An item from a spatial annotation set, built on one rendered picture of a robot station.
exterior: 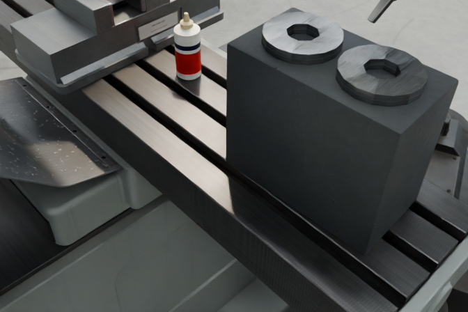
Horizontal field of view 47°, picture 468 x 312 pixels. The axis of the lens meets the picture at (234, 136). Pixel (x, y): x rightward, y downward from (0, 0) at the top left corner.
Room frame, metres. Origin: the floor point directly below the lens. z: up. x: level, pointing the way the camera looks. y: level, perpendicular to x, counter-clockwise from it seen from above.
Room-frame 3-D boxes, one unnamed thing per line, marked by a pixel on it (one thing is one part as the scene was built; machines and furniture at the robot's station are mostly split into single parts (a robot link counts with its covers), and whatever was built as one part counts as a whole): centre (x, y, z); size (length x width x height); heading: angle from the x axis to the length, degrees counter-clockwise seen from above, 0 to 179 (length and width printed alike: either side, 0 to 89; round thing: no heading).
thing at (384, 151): (0.48, -0.11, 1.03); 0.22 x 0.12 x 0.20; 48
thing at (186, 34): (0.72, 0.08, 0.99); 0.04 x 0.04 x 0.11
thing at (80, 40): (0.82, 0.19, 0.99); 0.35 x 0.15 x 0.11; 136
